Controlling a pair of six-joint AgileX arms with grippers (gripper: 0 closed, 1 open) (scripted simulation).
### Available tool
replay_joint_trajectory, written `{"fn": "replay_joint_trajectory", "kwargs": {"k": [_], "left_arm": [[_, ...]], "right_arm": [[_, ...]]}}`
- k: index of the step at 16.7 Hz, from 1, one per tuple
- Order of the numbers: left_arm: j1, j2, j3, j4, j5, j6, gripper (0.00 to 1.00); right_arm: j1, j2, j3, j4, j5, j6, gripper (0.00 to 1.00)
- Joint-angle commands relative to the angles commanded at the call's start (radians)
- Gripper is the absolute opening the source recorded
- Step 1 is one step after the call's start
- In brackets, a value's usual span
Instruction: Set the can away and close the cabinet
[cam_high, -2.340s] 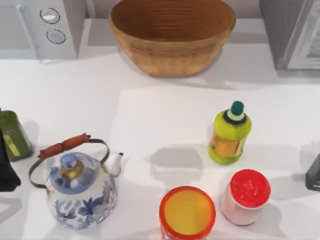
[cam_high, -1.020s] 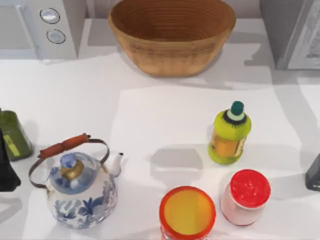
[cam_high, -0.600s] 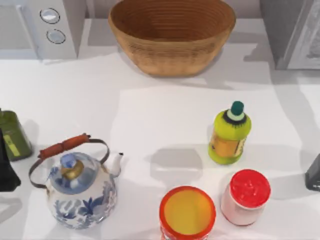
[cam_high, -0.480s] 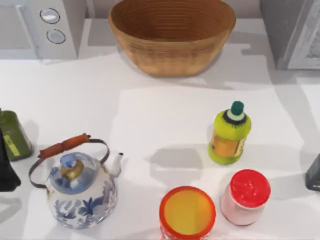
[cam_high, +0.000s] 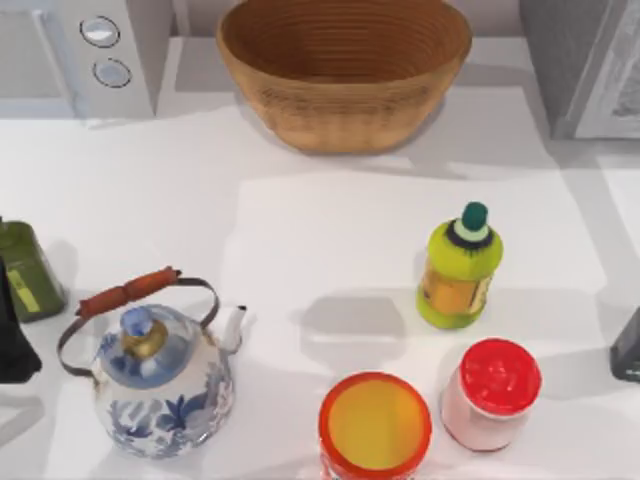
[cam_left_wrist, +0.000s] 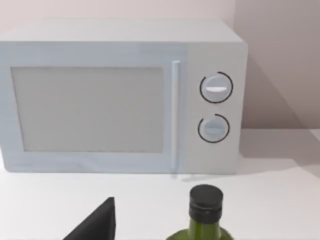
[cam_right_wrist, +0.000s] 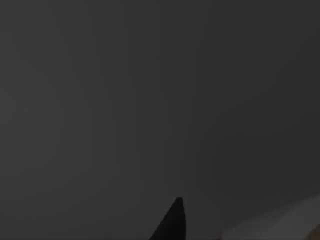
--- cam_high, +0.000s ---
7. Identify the yellow green bottle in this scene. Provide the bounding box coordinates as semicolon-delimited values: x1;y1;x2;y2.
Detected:
415;201;505;330

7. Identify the orange and yellow cup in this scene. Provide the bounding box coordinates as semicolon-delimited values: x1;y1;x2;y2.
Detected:
318;371;434;480

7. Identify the brown woven basket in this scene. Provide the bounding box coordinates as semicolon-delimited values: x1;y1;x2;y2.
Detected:
215;0;474;156

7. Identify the red lidded jar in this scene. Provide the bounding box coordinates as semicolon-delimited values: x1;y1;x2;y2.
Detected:
440;337;544;453

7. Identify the dark green box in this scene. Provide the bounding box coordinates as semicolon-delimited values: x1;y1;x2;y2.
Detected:
0;216;68;324

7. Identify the dark grey box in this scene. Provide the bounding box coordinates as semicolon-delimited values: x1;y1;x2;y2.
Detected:
609;305;640;385

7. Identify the blue and white kettle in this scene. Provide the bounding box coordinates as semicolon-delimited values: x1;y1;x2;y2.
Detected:
56;266;248;459

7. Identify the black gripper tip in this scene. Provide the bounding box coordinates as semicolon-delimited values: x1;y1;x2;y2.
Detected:
0;254;43;385

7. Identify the round microwave knob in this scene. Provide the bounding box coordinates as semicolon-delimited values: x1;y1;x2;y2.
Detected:
78;15;122;47
91;57;133;89

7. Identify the pale microwave oven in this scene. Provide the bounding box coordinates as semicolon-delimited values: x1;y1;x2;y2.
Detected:
0;0;178;122

